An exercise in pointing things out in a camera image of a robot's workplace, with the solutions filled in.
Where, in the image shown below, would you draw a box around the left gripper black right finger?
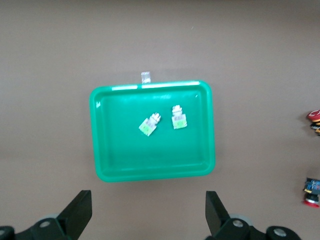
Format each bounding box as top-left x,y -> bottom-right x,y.
205,190 -> 233,238

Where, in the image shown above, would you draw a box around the small clear tape piece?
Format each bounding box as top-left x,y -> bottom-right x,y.
140,71 -> 152,84

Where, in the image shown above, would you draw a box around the green plastic tray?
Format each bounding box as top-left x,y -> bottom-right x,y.
89,79 -> 217,184

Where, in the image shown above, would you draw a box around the red button with blue body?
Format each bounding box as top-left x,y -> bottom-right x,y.
303,176 -> 320,208

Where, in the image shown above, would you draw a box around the green push button switch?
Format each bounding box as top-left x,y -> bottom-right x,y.
138,112 -> 163,138
171,104 -> 188,130

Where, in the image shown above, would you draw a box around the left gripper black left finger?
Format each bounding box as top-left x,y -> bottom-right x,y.
56,189 -> 93,240

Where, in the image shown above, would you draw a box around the brown table mat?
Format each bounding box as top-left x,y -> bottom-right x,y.
0,0 -> 320,240

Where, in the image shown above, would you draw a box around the red button with orange body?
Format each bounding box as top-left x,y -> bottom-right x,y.
306,109 -> 320,137

